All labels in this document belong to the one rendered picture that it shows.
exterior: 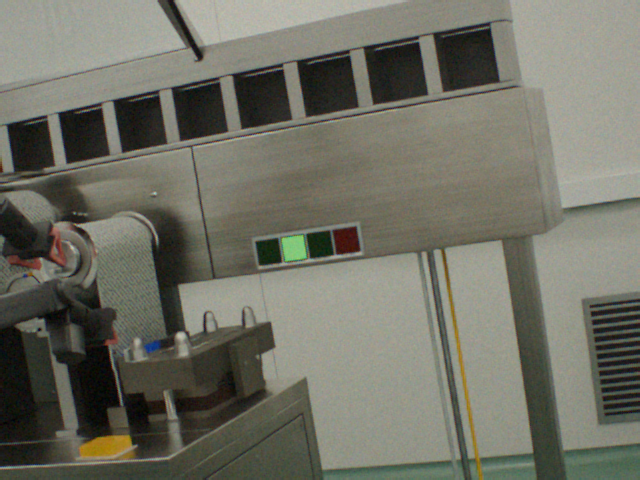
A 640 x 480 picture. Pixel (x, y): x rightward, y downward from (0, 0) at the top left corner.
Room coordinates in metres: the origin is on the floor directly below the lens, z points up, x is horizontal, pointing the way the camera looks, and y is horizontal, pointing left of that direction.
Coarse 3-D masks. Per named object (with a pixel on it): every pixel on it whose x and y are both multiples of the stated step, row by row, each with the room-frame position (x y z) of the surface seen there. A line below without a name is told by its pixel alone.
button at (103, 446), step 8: (96, 440) 2.06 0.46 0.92; (104, 440) 2.05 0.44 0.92; (112, 440) 2.04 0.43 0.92; (120, 440) 2.04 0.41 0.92; (128, 440) 2.06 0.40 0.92; (80, 448) 2.03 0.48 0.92; (88, 448) 2.02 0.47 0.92; (96, 448) 2.02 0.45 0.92; (104, 448) 2.01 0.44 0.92; (112, 448) 2.01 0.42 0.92; (120, 448) 2.03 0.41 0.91; (88, 456) 2.03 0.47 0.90; (96, 456) 2.02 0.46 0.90; (104, 456) 2.01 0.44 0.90
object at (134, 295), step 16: (128, 272) 2.42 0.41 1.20; (144, 272) 2.48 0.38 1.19; (112, 288) 2.35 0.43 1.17; (128, 288) 2.41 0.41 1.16; (144, 288) 2.47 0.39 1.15; (112, 304) 2.34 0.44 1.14; (128, 304) 2.40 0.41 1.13; (144, 304) 2.46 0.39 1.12; (160, 304) 2.52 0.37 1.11; (128, 320) 2.39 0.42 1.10; (144, 320) 2.45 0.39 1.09; (160, 320) 2.51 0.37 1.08; (128, 336) 2.38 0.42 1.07; (144, 336) 2.44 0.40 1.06; (160, 336) 2.50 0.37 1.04; (112, 352) 2.31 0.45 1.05
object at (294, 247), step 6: (282, 240) 2.51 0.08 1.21; (288, 240) 2.50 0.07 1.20; (294, 240) 2.50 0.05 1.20; (300, 240) 2.49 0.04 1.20; (288, 246) 2.50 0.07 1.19; (294, 246) 2.50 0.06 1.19; (300, 246) 2.49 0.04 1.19; (288, 252) 2.50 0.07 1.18; (294, 252) 2.50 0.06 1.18; (300, 252) 2.49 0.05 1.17; (288, 258) 2.50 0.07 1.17; (294, 258) 2.50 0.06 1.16; (300, 258) 2.49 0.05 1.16; (306, 258) 2.49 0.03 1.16
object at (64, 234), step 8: (64, 232) 2.32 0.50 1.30; (72, 232) 2.31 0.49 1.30; (72, 240) 2.31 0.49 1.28; (80, 240) 2.30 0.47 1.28; (80, 248) 2.31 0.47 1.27; (88, 256) 2.30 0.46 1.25; (88, 264) 2.30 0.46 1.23; (48, 272) 2.34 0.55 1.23; (80, 272) 2.31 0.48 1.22; (64, 280) 2.32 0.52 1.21; (72, 280) 2.32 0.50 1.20; (80, 280) 2.31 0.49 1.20
